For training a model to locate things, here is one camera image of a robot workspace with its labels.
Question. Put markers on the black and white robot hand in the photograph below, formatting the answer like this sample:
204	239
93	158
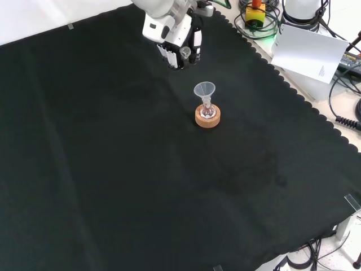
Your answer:
172	34

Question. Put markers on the clear graduated cylinder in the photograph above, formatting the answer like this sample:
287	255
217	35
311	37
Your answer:
185	52

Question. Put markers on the clear plastic funnel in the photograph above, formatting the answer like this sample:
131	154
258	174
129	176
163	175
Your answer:
204	90

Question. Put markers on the clear round-bottom flask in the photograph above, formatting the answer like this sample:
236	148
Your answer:
207	110

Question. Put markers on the yellow stop button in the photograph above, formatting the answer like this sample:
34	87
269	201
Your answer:
255	15

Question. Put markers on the black cloth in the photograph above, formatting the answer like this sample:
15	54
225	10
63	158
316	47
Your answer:
158	158

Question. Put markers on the pale board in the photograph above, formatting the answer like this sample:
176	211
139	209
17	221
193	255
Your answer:
308	53

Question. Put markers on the black power adapter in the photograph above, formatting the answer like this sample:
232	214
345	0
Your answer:
351	62

